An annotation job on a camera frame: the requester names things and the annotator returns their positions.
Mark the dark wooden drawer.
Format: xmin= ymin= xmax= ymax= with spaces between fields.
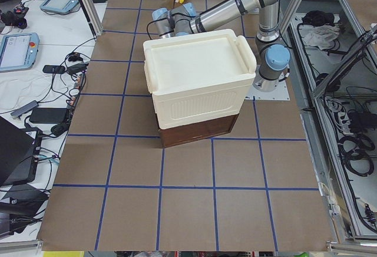
xmin=158 ymin=114 xmax=239 ymax=148

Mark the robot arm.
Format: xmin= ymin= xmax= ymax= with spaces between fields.
xmin=152 ymin=0 xmax=290 ymax=92

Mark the white plastic storage box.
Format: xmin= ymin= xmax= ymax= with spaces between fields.
xmin=143 ymin=29 xmax=257 ymax=129

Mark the black power adapter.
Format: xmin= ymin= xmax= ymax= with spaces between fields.
xmin=29 ymin=107 xmax=67 ymax=124

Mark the teach pendant upper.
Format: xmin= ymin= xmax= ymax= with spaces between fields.
xmin=39 ymin=0 xmax=79 ymax=15

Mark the teach pendant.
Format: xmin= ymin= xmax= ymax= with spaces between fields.
xmin=39 ymin=0 xmax=79 ymax=15
xmin=1 ymin=32 xmax=39 ymax=72

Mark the black laptop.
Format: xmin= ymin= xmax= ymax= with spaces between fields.
xmin=1 ymin=118 xmax=42 ymax=186

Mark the teach pendant lower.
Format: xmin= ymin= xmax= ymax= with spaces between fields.
xmin=1 ymin=32 xmax=39 ymax=72

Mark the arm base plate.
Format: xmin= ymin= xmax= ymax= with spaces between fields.
xmin=245 ymin=75 xmax=290 ymax=101

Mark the aluminium frame post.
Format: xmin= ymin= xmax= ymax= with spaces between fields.
xmin=78 ymin=0 xmax=103 ymax=39

